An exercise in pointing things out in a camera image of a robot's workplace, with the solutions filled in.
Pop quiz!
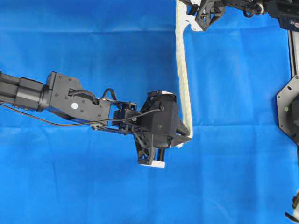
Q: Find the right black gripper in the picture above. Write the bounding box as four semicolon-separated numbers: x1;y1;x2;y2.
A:
185;0;226;32

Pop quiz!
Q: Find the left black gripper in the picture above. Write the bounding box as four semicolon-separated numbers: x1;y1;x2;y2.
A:
133;90;191;168

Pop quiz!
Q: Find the yellow striped towel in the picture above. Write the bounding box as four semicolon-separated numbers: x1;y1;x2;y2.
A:
175;0;193;138

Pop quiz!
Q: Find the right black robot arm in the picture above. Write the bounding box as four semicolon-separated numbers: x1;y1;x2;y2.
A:
182;0;299;32

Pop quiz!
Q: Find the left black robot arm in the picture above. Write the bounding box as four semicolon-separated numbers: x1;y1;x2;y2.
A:
0;72;191;168

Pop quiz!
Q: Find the blue table cloth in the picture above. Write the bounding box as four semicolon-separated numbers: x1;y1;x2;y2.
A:
0;0;299;224

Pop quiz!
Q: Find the black white clip object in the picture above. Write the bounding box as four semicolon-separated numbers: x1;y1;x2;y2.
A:
285;192;299;224

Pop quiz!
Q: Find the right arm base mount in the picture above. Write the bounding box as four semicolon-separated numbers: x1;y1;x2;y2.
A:
276;31;299;145

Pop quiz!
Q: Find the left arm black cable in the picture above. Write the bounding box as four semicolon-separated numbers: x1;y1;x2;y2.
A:
0;102;164;128

